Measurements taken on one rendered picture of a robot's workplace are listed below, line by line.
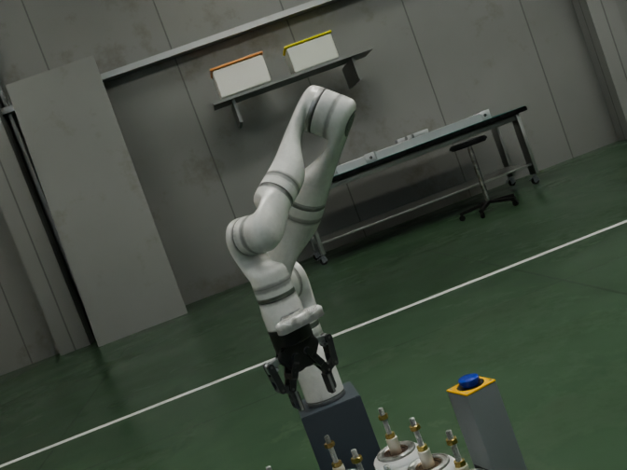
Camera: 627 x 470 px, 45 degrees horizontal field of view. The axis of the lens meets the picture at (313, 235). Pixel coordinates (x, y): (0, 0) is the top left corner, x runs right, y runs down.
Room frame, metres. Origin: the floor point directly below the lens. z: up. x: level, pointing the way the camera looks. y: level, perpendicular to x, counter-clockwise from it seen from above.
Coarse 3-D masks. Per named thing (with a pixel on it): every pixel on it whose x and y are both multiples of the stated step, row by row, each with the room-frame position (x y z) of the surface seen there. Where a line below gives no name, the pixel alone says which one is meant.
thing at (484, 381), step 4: (480, 380) 1.39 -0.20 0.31; (484, 380) 1.39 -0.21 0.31; (488, 380) 1.38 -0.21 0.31; (492, 380) 1.37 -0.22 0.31; (480, 384) 1.37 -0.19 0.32; (484, 384) 1.37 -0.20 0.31; (488, 384) 1.37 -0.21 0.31; (452, 388) 1.41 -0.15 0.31; (456, 388) 1.40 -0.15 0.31; (460, 388) 1.39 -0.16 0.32; (464, 388) 1.38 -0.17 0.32; (468, 388) 1.38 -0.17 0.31; (472, 388) 1.37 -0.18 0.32; (476, 388) 1.36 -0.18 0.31; (480, 388) 1.36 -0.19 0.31; (452, 392) 1.39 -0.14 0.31; (456, 392) 1.38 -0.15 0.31; (460, 392) 1.37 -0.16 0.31; (464, 392) 1.37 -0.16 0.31; (468, 392) 1.36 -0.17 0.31; (472, 392) 1.35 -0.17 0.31
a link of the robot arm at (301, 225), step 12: (288, 216) 1.55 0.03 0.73; (300, 216) 1.54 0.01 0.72; (312, 216) 1.55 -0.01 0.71; (288, 228) 1.56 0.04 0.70; (300, 228) 1.56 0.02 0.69; (312, 228) 1.57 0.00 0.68; (288, 240) 1.57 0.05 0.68; (300, 240) 1.57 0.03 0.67; (276, 252) 1.60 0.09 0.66; (288, 252) 1.59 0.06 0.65; (300, 252) 1.59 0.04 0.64; (288, 264) 1.60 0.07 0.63
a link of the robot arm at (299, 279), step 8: (296, 264) 1.68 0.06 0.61; (296, 272) 1.66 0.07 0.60; (304, 272) 1.68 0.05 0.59; (296, 280) 1.65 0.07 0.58; (304, 280) 1.67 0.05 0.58; (296, 288) 1.65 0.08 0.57; (304, 288) 1.68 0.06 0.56; (304, 296) 1.68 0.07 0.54; (312, 296) 1.68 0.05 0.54; (304, 304) 1.68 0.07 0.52; (312, 304) 1.67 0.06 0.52
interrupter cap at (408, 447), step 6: (402, 444) 1.39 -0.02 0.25; (408, 444) 1.38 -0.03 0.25; (414, 444) 1.36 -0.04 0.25; (384, 450) 1.39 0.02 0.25; (402, 450) 1.36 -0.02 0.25; (408, 450) 1.35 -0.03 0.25; (378, 456) 1.37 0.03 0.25; (384, 456) 1.36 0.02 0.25; (390, 456) 1.35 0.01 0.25; (396, 456) 1.34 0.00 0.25; (402, 456) 1.33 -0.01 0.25; (384, 462) 1.34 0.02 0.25
